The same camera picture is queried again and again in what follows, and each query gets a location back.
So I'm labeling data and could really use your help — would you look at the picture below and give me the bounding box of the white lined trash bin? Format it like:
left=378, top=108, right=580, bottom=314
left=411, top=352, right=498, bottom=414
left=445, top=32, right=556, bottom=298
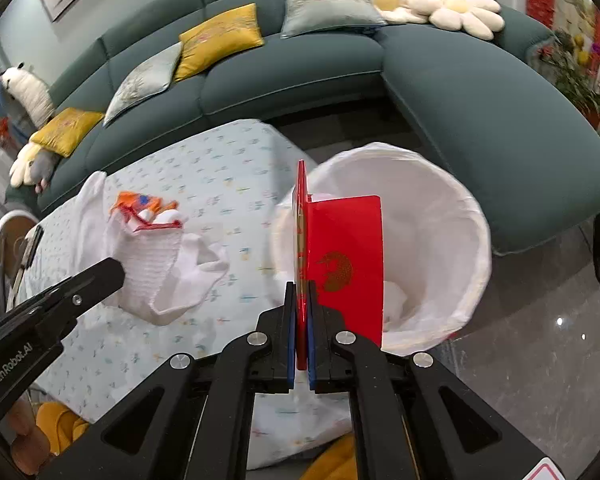
left=270, top=142, right=493, bottom=358

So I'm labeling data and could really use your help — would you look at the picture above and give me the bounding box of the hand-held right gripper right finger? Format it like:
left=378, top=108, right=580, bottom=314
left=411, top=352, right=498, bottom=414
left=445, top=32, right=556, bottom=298
left=307, top=280, right=553, bottom=480

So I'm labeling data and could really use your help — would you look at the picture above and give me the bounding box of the small yellow cushion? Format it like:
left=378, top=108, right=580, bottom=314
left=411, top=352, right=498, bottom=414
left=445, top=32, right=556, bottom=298
left=30, top=107, right=105, bottom=158

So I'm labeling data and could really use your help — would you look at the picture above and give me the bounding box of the orange snack wrapper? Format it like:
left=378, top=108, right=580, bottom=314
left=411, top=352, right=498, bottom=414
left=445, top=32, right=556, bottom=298
left=109, top=191, right=181, bottom=222

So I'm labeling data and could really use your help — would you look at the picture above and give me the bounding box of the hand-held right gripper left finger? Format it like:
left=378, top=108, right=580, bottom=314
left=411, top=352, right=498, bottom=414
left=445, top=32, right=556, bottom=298
left=37, top=282, right=298, bottom=480

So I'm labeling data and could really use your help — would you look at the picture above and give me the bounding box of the grey cream plush toy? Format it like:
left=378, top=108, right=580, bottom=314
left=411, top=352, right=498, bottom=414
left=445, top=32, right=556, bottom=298
left=9, top=142, right=46, bottom=188

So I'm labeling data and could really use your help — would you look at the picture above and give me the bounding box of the grey embroidered cushion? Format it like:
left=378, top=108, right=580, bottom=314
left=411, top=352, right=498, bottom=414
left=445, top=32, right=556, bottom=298
left=103, top=41, right=183, bottom=127
left=281, top=0, right=388, bottom=40

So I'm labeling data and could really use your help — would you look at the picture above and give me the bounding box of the potted flowering plant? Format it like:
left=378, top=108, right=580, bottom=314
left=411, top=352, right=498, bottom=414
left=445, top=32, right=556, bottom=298
left=535, top=30, right=600, bottom=131

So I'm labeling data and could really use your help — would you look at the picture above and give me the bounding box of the large yellow cushion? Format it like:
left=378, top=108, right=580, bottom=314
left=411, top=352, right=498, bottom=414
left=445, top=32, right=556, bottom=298
left=174, top=3, right=265, bottom=82

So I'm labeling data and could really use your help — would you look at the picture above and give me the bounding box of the white plush toy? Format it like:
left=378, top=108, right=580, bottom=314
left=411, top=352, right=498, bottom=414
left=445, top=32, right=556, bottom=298
left=0, top=62, right=56, bottom=128

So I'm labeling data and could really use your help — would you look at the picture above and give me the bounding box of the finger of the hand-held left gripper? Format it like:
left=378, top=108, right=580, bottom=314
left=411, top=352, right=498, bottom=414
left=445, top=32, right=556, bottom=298
left=0, top=257, right=127, bottom=346

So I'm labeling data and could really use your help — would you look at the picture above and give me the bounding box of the yellow stool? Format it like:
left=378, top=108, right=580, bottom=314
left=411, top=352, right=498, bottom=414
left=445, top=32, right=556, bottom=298
left=35, top=402, right=91, bottom=443
left=300, top=432, right=358, bottom=480

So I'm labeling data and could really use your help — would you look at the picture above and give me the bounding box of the teal curved sofa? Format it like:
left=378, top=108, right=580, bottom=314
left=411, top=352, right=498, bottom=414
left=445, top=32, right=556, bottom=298
left=5, top=0, right=600, bottom=256

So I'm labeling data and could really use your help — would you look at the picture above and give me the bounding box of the red paper envelope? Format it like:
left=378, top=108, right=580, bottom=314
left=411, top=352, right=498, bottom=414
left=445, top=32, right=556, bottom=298
left=292, top=159, right=384, bottom=371

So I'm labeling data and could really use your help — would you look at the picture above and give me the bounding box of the person's left hand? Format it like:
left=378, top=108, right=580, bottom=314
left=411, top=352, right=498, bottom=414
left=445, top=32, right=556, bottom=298
left=5, top=400, right=52, bottom=467

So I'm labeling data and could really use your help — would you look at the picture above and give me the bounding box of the white foam net sleeve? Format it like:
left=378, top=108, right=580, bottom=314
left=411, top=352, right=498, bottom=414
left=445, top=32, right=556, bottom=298
left=107, top=220, right=186, bottom=311

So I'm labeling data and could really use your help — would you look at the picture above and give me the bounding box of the floral printed tablecloth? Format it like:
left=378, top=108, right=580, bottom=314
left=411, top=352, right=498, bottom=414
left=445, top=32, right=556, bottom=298
left=17, top=119, right=366, bottom=471

